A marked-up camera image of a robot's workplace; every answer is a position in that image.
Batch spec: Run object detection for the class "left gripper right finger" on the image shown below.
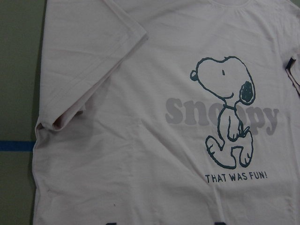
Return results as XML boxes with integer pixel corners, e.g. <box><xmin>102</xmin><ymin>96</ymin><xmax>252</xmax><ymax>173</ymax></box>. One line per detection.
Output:
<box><xmin>214</xmin><ymin>221</ymin><xmax>227</xmax><ymax>225</ymax></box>

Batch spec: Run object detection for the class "pink Snoopy t-shirt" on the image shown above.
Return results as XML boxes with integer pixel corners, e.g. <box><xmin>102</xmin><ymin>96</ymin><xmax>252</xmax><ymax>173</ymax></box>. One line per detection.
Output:
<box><xmin>33</xmin><ymin>0</ymin><xmax>300</xmax><ymax>225</ymax></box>

